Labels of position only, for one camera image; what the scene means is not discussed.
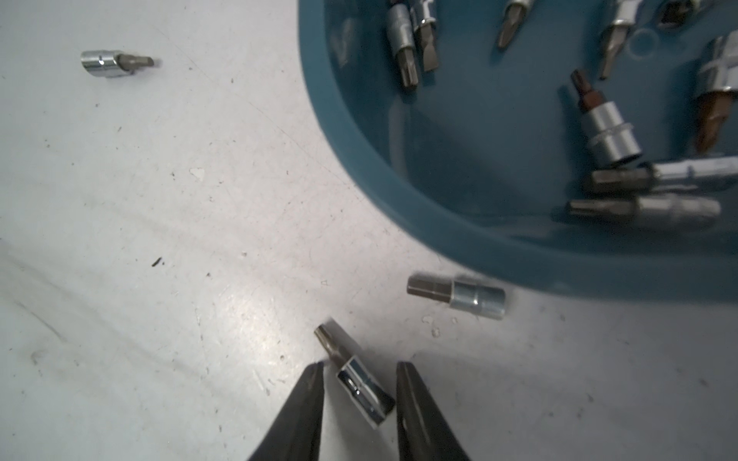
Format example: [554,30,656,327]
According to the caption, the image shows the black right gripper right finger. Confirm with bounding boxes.
[396,361,470,461]

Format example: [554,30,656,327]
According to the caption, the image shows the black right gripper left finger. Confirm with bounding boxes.
[250,362,325,461]

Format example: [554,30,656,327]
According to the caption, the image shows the silver bit cluster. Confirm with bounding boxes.
[80,50,156,78]
[314,324,396,428]

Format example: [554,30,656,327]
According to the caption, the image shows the dark teal storage box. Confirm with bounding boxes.
[298,1,737,303]

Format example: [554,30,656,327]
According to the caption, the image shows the silver socket bit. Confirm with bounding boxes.
[583,156,737,194]

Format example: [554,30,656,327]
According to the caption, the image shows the silver bit small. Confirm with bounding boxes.
[599,0,643,80]

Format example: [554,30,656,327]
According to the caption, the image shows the silver bit pair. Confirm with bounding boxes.
[694,30,737,154]

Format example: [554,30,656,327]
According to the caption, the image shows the brown tipped silver bit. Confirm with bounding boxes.
[570,69,643,169]

